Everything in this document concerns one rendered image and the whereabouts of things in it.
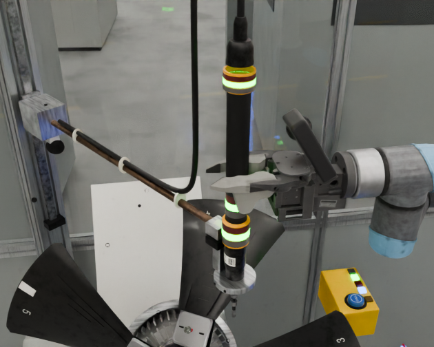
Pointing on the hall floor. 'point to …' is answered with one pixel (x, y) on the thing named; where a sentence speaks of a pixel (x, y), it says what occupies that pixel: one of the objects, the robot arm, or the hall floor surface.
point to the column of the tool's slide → (26, 173)
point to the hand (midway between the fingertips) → (217, 173)
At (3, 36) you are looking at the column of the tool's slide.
